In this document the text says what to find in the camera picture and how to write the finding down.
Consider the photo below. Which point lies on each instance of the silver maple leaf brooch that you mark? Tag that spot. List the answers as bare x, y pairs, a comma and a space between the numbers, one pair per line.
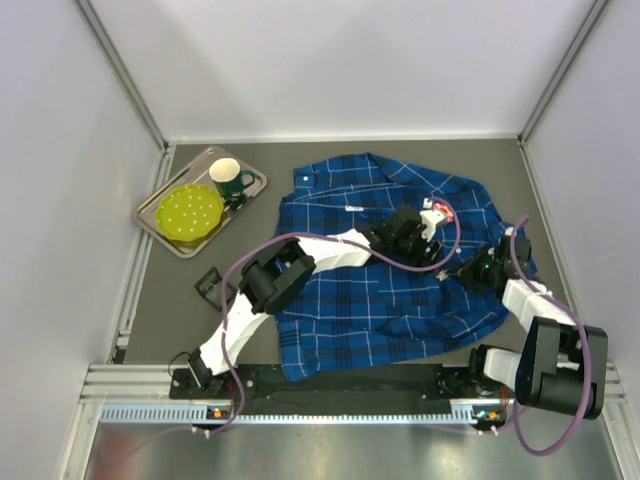
442, 275

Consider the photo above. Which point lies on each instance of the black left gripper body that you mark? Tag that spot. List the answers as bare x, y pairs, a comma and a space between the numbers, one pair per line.
430, 248

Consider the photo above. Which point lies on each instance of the small black frame box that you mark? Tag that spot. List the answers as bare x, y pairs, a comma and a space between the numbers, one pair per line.
209, 288

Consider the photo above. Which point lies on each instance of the yellow-green dotted plate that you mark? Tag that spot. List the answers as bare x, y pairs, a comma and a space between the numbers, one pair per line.
189, 215

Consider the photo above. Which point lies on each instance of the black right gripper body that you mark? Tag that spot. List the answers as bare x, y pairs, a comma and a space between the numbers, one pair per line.
470, 270

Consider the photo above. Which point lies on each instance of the green mug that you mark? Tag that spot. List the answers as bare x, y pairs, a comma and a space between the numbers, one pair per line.
230, 179

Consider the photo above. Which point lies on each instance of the silver metal tray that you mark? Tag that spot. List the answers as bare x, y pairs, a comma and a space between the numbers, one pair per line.
197, 171

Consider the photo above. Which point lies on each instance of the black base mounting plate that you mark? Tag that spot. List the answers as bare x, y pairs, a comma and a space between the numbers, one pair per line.
386, 390

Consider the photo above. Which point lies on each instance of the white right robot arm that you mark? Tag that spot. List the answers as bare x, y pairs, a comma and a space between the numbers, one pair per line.
548, 373

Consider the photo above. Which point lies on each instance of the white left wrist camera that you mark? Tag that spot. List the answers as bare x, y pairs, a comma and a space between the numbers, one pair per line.
431, 219

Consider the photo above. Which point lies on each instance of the pink flower brooch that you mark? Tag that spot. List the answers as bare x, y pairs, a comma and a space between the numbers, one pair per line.
445, 210

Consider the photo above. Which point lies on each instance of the blue plaid shirt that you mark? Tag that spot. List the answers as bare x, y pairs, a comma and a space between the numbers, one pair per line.
380, 314

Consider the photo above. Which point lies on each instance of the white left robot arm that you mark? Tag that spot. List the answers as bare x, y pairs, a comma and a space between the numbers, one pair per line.
273, 277

